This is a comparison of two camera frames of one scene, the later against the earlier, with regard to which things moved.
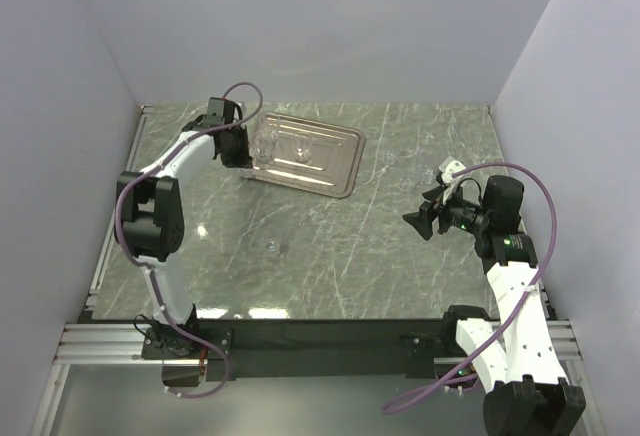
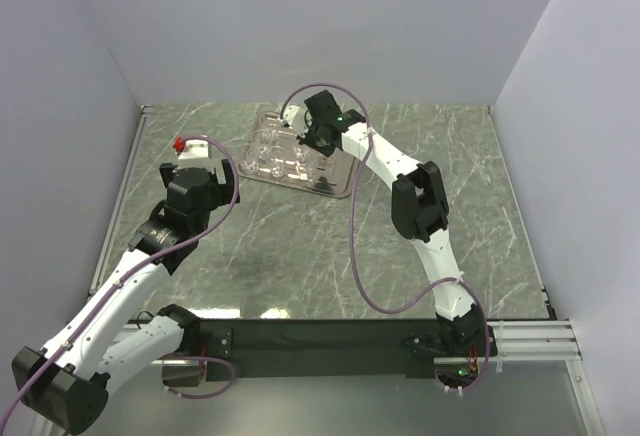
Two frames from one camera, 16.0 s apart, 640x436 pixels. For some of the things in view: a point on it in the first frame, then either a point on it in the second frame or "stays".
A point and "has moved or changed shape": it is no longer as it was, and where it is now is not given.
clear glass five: (272, 247) → (278, 167)
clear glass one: (271, 130) stays
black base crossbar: (298, 350) stays
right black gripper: (422, 221) → (306, 141)
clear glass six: (406, 184) has moved or changed shape
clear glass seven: (427, 174) has moved or changed shape
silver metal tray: (306, 154) stays
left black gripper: (244, 160) → (223, 192)
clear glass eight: (390, 156) has moved or changed shape
